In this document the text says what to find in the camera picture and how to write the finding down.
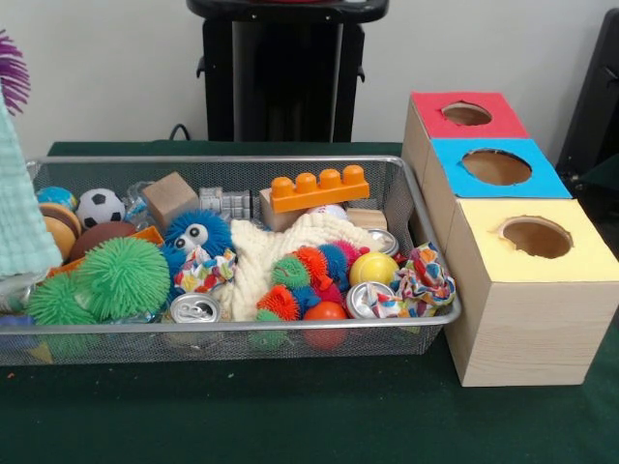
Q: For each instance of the green cloth table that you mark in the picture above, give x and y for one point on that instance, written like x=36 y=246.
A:
x=290 y=416

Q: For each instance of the orange plastic tray block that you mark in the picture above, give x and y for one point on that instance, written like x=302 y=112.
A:
x=319 y=188

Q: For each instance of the colourful polka-dot cloth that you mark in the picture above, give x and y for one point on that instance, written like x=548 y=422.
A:
x=426 y=280

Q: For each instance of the green spiky googly-eyed toy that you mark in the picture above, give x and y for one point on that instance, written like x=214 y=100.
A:
x=60 y=302

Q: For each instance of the small soccer ball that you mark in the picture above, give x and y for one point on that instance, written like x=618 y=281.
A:
x=100 y=208

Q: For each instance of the cream waffle cloth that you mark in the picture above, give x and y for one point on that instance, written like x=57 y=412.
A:
x=256 y=251

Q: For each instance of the large green spiky ball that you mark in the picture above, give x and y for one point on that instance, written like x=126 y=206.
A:
x=124 y=278

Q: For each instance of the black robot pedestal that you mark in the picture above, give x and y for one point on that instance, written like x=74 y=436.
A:
x=280 y=77

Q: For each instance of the mint green cloth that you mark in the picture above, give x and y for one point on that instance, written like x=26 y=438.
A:
x=19 y=213

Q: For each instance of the black floor stand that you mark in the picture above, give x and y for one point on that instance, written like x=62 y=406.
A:
x=595 y=106

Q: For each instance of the wooden box with three holes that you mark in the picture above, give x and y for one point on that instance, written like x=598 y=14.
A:
x=522 y=329

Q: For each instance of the yellow ball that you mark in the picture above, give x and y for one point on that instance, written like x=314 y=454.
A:
x=373 y=268

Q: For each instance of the purple spiky toy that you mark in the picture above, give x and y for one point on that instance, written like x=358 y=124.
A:
x=10 y=72

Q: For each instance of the blue furry googly-eyed toy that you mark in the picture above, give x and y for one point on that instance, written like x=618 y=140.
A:
x=198 y=234

